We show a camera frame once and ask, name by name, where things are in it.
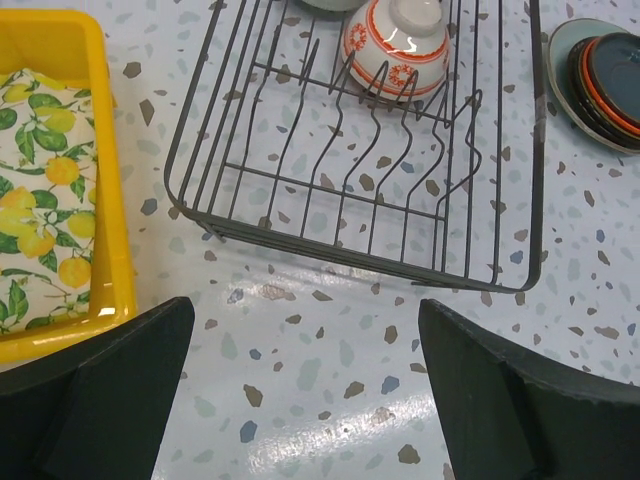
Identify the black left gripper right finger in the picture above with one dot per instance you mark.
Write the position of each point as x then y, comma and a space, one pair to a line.
508, 412

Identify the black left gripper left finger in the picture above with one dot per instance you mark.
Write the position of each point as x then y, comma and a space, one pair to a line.
97, 409

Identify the black plate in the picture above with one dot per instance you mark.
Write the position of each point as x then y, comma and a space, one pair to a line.
587, 108

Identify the orange red plate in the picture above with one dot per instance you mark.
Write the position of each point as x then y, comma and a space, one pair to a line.
596, 94

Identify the teal blue plate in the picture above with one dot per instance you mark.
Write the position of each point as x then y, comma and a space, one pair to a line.
615, 61

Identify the red white patterned bowl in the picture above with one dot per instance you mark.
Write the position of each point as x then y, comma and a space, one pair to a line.
399, 48

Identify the celadon green flower plate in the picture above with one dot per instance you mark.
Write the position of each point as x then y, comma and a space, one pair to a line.
561, 40

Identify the lemon print cloth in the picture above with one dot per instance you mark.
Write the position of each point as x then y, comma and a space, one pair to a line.
49, 167

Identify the yellow plastic tray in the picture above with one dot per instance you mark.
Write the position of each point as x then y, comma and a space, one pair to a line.
69, 45

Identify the celadon green bowl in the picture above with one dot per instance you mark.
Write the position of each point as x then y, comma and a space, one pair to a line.
335, 6

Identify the black wire dish rack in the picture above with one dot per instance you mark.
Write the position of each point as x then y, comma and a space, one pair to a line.
278, 145

